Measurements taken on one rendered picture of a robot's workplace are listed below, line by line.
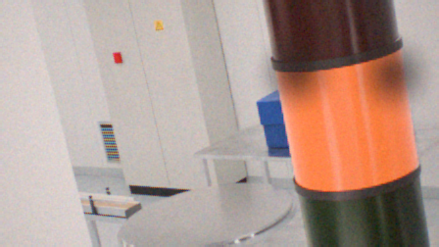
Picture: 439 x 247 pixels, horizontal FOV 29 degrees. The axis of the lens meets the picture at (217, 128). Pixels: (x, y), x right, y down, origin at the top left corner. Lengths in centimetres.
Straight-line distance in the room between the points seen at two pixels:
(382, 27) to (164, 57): 711
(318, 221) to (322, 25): 8
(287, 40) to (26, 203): 168
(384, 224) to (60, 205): 173
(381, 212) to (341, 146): 3
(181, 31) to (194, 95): 55
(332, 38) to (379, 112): 3
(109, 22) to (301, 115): 750
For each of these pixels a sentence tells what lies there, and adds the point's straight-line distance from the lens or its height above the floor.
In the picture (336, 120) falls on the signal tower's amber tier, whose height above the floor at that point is 228.
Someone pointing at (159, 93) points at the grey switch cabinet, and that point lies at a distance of 758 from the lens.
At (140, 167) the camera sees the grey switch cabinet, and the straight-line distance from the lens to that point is 806.
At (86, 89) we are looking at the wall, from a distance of 896.
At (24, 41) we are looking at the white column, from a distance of 197.
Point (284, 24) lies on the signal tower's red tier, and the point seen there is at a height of 232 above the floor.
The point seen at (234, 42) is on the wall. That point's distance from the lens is 741.
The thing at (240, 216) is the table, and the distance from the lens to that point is 429.
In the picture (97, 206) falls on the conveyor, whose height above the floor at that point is 93.
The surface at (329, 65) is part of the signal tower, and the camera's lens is 31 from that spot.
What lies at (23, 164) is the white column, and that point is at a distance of 196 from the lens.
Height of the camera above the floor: 236
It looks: 13 degrees down
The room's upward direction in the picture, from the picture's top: 12 degrees counter-clockwise
